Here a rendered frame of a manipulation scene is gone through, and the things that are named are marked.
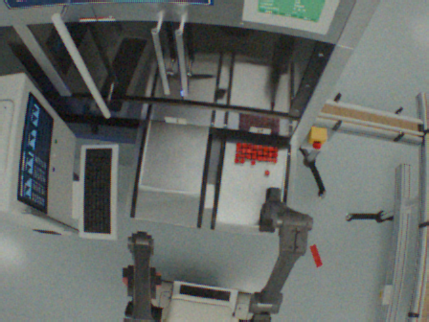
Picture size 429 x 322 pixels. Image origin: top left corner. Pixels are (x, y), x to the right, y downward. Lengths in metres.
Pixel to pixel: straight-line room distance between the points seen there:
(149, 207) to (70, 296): 1.24
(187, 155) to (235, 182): 0.23
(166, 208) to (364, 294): 1.60
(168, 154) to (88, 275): 1.23
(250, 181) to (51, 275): 1.63
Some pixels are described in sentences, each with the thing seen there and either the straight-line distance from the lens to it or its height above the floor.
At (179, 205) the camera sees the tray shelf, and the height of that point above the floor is 0.88.
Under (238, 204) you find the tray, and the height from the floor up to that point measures 0.88.
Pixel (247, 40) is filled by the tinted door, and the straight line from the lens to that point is 1.19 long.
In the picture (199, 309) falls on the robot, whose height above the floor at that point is 1.34.
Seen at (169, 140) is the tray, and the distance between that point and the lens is 1.96.
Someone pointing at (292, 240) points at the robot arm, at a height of 1.56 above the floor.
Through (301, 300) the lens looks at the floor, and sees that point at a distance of 2.81.
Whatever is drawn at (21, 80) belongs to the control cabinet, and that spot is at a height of 1.55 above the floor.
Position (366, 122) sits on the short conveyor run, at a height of 0.97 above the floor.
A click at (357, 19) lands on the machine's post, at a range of 1.04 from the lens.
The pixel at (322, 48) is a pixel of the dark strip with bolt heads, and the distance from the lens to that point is 1.18.
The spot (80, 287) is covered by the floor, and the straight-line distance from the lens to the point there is 2.88.
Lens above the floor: 2.74
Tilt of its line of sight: 75 degrees down
